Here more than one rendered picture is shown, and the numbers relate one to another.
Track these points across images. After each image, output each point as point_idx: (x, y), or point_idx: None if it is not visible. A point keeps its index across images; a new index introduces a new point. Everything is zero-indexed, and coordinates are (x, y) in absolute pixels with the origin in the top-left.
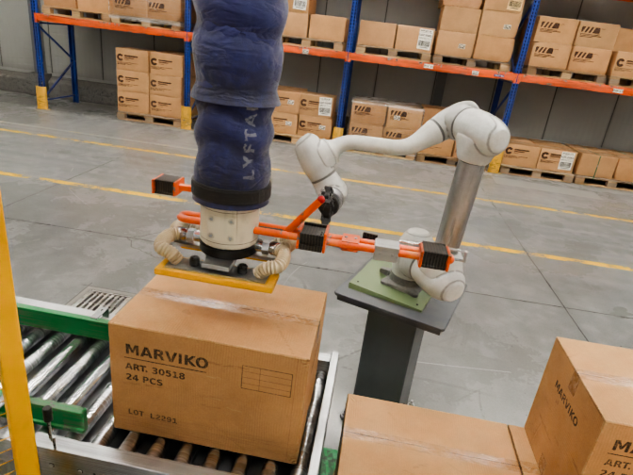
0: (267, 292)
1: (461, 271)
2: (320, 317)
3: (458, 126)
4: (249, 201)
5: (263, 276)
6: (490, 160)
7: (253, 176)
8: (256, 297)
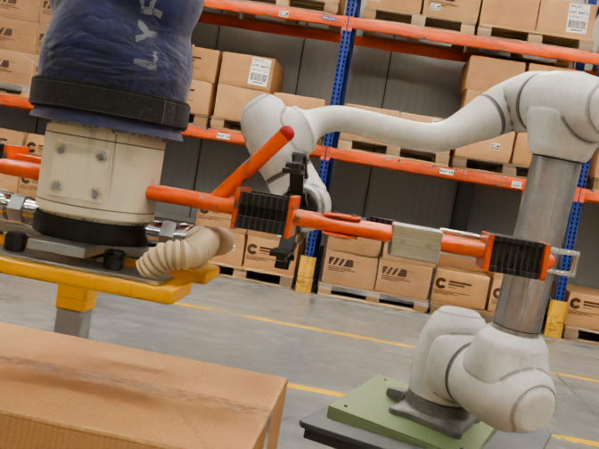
0: (161, 301)
1: (546, 373)
2: (273, 406)
3: (529, 96)
4: (142, 112)
5: (156, 272)
6: (590, 153)
7: (156, 65)
8: (142, 369)
